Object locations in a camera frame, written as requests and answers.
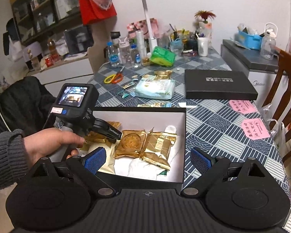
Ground pale blue tissue pack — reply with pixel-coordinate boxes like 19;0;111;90
135;76;176;100

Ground white plastic bag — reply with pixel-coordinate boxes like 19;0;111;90
261;103;291;152

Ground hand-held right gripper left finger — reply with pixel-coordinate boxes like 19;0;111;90
26;147;117;197

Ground small gold mooncake packet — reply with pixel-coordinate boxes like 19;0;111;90
106;121;121;133

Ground white counter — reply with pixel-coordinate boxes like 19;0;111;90
26;53;95;90

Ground white desk lamp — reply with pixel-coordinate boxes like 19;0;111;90
138;0;164;53

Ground pink checked bag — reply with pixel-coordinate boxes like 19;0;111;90
126;18;161;40

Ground brown wooden chair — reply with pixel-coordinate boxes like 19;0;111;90
260;47;291;164

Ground small pink paper note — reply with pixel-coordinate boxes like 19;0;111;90
228;99;257;114

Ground person's left hand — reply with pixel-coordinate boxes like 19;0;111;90
22;128;86;168

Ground dark glass-door cabinet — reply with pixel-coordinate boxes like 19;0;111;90
9;0;94;44

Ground green plastic packet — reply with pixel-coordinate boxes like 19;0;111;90
149;46;176;67

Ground white paper strip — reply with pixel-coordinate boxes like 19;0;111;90
178;102;198;109

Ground person's left forearm grey sleeve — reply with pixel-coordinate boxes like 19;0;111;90
0;129;29;196

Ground blue plastic basket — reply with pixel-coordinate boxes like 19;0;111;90
237;28;264;50

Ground large water bottle blue label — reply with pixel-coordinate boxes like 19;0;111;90
107;41;121;68

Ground gold packets pile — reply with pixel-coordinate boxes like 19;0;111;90
154;70;173;80

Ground black box lid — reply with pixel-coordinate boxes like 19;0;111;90
184;69;259;100

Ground large gold mooncake packet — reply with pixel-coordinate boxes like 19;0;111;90
139;130;178;171

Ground clear bottle with panda lid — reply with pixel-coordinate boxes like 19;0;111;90
260;23;277;60

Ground blue patterned tablecloth desktop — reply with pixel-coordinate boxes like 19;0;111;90
87;44;291;224

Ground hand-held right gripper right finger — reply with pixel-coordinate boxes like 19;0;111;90
180;148;267;197

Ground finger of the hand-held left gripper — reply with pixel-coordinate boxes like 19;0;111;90
95;118;123;141
100;136;117;149

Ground clear tumbler grey lid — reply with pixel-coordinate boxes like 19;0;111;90
118;37;131;65

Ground flat gold and blue packets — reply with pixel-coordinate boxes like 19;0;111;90
137;102;172;108

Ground black jacket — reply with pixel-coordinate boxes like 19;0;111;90
0;76;59;137

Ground clear plastic roll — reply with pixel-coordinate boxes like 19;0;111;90
136;31;147;59

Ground white cup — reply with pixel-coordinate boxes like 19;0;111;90
197;37;209;57

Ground white mini fridge grey top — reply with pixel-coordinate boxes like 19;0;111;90
220;39;286;108

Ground large pink paper note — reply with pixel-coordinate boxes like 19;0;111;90
241;118;270;140

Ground yellow-handled scissors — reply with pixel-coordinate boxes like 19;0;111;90
104;66;125;84

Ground black box with white lining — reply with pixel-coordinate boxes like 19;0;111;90
86;106;187;184

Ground dark pen holder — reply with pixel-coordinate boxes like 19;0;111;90
184;32;198;52

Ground small water bottle blue label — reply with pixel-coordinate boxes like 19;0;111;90
130;44;142;68

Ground clear-front mooncake packet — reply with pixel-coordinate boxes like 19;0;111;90
114;129;149;159

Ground artificial flower in vase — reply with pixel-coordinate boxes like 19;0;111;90
193;10;217;38

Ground blue pen cup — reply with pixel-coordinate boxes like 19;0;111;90
169;38;184;55

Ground red paper bag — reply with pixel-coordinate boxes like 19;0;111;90
78;0;117;26

